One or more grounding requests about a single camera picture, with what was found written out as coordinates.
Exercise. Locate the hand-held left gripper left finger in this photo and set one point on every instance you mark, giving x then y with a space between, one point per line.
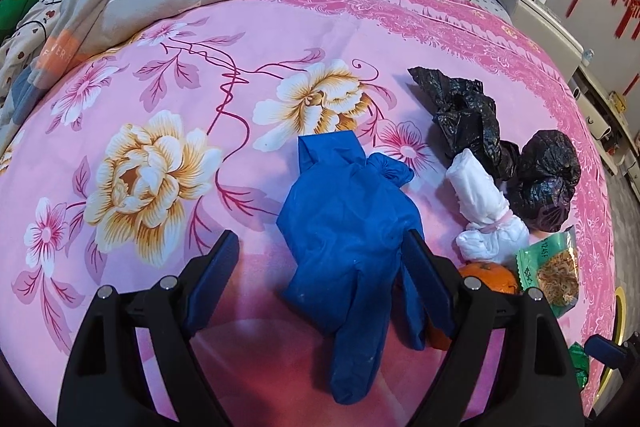
215 277

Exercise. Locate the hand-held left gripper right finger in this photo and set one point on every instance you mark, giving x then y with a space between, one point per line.
425 277

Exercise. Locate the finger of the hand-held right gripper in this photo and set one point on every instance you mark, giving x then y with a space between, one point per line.
605 349

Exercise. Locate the small green wrapper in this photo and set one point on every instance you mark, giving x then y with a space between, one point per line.
579 364

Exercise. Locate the yellow-rimmed black bin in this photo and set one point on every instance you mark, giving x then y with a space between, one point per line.
623 312

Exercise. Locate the orange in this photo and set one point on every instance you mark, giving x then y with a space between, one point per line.
492 278

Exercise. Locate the green snack packet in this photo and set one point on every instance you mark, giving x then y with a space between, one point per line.
550 277

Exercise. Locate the blue rubber glove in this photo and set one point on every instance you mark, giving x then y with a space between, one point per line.
345 227

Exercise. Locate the white plastic bag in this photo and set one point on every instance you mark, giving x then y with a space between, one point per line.
475 192

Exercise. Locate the balled black plastic bag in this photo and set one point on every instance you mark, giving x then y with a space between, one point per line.
545 172

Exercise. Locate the pink floral bedspread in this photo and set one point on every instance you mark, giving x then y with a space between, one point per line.
250 187

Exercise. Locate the white low cabinet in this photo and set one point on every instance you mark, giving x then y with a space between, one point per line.
600 107

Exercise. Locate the small yellow object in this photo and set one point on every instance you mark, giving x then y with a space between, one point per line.
619 102

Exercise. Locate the white bedside cabinet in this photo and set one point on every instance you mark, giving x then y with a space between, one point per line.
540 17

